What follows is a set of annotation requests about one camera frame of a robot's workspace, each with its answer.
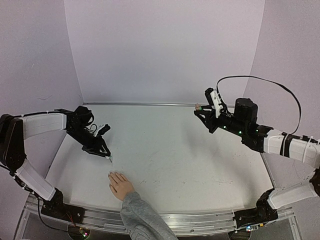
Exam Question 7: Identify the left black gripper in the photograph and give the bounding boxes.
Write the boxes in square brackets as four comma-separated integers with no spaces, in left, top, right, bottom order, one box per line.
[67,126,112,157]

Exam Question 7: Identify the nail polish bottle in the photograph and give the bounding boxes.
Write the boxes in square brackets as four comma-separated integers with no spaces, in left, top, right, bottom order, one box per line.
[195,104,202,111]

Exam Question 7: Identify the grey sleeved forearm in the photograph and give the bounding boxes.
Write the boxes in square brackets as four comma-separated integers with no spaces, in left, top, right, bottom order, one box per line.
[120,192,177,240]

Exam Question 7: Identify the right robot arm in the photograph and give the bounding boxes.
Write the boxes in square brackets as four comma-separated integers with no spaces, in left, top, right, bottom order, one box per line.
[194,98,320,227]

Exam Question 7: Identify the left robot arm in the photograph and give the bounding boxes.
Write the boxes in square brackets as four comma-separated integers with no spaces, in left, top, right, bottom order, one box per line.
[0,105,112,219]

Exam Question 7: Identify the mannequin hand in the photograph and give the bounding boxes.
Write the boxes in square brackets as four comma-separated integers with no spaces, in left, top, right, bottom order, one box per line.
[108,172,135,201]

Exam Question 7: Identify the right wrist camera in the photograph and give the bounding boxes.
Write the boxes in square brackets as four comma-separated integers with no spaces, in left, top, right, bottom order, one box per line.
[204,87,228,119]

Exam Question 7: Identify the black right camera cable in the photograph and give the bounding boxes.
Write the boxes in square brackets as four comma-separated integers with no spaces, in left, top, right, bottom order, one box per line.
[216,75,302,136]

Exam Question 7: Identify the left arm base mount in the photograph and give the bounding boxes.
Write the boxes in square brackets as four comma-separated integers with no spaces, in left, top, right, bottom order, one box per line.
[40,203,85,224]

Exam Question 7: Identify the aluminium front rail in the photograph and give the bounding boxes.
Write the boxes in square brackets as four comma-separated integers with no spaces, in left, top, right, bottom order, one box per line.
[30,192,301,240]

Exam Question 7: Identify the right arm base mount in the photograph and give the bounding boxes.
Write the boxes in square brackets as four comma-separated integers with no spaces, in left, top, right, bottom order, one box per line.
[233,208,278,229]

